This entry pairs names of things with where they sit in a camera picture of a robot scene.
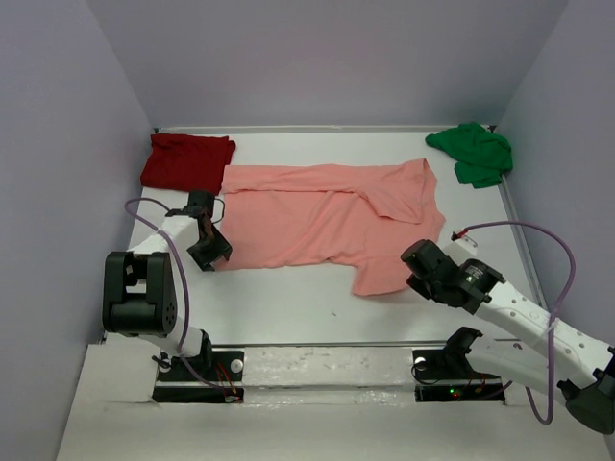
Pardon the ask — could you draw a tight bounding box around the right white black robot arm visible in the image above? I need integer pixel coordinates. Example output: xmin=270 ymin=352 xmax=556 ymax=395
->
xmin=401 ymin=239 xmax=614 ymax=435

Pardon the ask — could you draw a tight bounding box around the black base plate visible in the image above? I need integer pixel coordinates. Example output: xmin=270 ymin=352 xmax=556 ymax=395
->
xmin=151 ymin=349 xmax=245 ymax=404
xmin=410 ymin=349 xmax=505 ymax=403

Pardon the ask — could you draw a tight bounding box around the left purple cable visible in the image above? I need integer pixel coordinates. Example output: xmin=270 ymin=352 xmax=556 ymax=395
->
xmin=124 ymin=196 xmax=241 ymax=400

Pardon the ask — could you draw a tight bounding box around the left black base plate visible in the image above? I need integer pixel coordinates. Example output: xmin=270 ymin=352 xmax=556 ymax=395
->
xmin=151 ymin=349 xmax=245 ymax=404

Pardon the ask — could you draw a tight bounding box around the pink t shirt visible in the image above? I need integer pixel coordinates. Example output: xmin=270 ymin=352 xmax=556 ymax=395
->
xmin=219 ymin=158 xmax=445 ymax=297

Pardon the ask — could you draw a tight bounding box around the red folded t shirt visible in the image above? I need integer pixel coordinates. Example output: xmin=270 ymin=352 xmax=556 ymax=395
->
xmin=140 ymin=133 xmax=236 ymax=196

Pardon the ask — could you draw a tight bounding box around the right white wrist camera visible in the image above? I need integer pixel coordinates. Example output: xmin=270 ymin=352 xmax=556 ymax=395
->
xmin=447 ymin=236 xmax=479 ymax=256

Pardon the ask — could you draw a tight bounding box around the green crumpled t shirt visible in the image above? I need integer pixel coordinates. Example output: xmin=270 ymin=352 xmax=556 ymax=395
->
xmin=425 ymin=122 xmax=513 ymax=189

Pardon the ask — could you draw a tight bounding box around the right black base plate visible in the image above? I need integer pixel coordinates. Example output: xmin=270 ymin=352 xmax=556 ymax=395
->
xmin=410 ymin=349 xmax=505 ymax=403

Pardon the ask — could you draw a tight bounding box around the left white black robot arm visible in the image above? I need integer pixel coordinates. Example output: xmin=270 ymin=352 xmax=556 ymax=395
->
xmin=102 ymin=190 xmax=233 ymax=379

